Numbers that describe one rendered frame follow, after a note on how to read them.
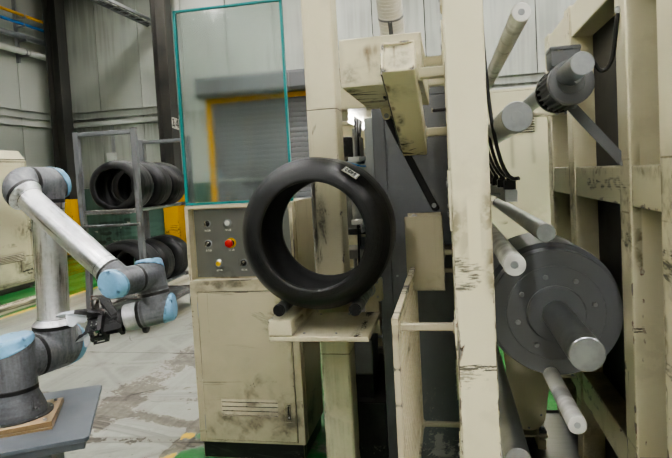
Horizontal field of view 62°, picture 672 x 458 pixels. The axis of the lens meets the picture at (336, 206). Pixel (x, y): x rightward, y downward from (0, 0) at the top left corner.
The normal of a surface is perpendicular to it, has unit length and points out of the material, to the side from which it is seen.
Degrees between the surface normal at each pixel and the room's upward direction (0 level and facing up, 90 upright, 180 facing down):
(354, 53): 90
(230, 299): 90
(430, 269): 90
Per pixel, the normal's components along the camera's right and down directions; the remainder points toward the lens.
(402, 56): -0.20, -0.25
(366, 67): -0.19, 0.06
